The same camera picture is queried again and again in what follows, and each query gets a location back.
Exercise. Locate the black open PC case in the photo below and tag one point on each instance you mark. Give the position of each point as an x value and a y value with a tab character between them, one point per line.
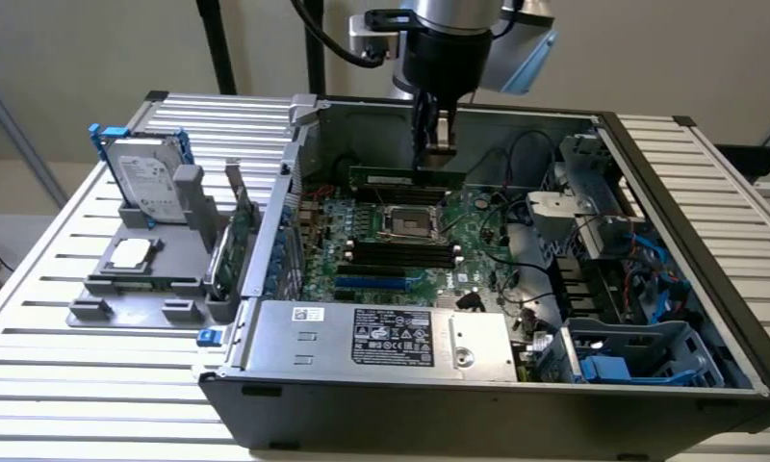
423	414

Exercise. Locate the black stand pole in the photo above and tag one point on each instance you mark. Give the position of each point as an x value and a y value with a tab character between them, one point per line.
218	43
314	62

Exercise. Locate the CPU socket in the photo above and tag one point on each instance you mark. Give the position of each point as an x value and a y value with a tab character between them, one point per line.
411	222

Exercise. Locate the metal drive cage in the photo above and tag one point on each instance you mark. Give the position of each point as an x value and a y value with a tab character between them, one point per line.
583	207

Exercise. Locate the green motherboard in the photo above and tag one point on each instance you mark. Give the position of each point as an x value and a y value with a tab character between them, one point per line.
467	269

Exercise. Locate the green RAM stick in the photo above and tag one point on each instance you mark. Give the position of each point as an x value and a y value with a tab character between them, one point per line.
391	178

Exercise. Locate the grey parts rack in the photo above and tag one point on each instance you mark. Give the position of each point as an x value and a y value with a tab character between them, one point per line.
141	298

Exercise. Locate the grey power supply unit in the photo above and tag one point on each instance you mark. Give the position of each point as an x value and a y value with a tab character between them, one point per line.
333	341

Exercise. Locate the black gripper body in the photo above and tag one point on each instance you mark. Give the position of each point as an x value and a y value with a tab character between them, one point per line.
447	58

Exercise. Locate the grey metal frame bar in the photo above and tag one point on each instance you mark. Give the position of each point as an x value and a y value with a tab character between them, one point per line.
12	130

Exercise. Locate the blue expansion slot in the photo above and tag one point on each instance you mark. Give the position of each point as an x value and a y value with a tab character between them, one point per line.
369	283

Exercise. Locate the silver CPU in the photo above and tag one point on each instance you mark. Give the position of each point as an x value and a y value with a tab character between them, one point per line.
130	253

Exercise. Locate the black RAM slot bank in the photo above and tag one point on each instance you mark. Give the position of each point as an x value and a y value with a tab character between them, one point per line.
401	196
401	251

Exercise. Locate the blue case latch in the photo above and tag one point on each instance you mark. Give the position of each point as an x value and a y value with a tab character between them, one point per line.
207	337

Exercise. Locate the green graphics card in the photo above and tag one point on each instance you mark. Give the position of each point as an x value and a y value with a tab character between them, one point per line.
234	240

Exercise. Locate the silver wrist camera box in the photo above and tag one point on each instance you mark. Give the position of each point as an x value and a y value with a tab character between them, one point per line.
373	33

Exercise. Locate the black and silver side fixture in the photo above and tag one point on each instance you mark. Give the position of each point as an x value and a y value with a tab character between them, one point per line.
763	159

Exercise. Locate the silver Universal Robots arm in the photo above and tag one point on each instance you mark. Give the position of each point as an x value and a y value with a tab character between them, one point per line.
451	14

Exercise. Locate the grey disk bay blue clips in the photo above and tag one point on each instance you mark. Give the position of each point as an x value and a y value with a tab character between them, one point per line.
641	351

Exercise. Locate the hard disk in blue bracket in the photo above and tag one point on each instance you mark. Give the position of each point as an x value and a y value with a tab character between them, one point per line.
147	178

